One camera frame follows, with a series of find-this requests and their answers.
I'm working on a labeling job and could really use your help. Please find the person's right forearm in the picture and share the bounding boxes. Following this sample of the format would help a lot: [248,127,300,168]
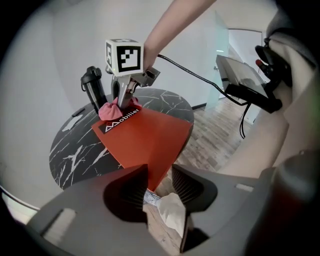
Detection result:
[142,0,217,72]

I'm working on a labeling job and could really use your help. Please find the black monitor with blue screen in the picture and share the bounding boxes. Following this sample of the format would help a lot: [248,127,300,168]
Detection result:
[215,54,283,115]

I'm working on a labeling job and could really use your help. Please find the light blue sneaker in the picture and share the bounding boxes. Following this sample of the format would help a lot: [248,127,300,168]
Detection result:
[143,189,162,206]

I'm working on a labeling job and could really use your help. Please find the black marble round table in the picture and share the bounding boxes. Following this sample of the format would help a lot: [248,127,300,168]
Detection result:
[48,87,195,191]

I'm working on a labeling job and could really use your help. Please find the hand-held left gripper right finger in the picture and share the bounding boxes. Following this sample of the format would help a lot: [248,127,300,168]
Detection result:
[171,164,273,256]

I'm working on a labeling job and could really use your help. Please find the black cable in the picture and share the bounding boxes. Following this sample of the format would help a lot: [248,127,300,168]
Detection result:
[156,53,252,140]

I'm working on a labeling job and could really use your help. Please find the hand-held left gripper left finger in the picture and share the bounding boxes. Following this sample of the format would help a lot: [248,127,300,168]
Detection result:
[24,164,163,256]

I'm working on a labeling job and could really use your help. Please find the frosted glass door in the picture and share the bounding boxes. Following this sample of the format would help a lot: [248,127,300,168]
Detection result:
[204,9,230,112]

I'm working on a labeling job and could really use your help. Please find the white paper sheet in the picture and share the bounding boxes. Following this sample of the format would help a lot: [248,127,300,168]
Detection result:
[61,111,85,133]

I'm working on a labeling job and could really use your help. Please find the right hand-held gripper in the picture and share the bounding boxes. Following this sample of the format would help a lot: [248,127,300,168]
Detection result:
[104,38,161,110]

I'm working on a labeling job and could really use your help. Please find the beige trousers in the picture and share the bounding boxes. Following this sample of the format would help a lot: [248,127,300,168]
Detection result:
[156,107,291,237]

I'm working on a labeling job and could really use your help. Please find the black drinking bottle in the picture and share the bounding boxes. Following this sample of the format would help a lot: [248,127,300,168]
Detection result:
[80,65,109,115]

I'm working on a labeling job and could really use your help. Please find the grey sweatshirt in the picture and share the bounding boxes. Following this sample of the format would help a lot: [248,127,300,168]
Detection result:
[264,7,320,161]

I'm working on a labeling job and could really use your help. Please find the black flat device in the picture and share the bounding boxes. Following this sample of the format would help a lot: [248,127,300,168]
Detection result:
[71,107,86,118]

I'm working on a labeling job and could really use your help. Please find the red hardcover book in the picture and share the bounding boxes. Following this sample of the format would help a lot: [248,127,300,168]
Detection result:
[91,106,192,192]

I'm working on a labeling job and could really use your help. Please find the pink cloth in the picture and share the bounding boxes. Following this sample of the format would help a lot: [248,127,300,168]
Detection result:
[98,96,143,121]

